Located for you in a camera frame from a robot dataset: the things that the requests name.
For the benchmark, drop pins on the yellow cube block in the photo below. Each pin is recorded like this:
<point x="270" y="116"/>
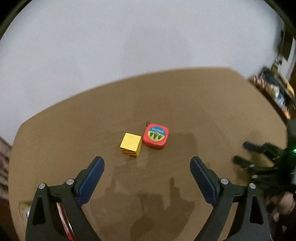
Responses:
<point x="131" y="145"/>

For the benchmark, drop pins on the beige patterned curtain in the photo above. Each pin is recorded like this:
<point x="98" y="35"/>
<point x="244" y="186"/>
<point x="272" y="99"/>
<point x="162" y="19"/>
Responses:
<point x="5" y="152"/>

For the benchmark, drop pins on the right hand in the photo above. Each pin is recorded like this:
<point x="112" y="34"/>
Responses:
<point x="284" y="205"/>

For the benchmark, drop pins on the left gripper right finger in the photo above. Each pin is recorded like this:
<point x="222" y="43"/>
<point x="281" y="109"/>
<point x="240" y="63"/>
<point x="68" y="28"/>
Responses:
<point x="250" y="220"/>

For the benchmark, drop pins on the red toffee tin box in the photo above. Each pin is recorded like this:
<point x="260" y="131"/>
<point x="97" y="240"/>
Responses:
<point x="38" y="227"/>

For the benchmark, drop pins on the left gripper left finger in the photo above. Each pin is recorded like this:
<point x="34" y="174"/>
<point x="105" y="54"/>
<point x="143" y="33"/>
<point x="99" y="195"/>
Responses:
<point x="67" y="199"/>

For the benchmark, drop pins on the red tape measure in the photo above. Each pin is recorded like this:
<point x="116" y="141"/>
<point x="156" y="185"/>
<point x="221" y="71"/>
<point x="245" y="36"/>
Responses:
<point x="155" y="136"/>

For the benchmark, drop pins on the dark wall frame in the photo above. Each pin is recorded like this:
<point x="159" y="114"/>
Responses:
<point x="287" y="36"/>

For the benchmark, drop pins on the cluttered side shelf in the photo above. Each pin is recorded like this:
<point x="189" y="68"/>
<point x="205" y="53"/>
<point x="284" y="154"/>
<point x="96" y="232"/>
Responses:
<point x="277" y="90"/>

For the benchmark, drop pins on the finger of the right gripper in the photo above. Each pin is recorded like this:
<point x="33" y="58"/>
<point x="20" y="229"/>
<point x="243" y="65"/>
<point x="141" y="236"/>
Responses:
<point x="271" y="151"/>
<point x="251" y="167"/>

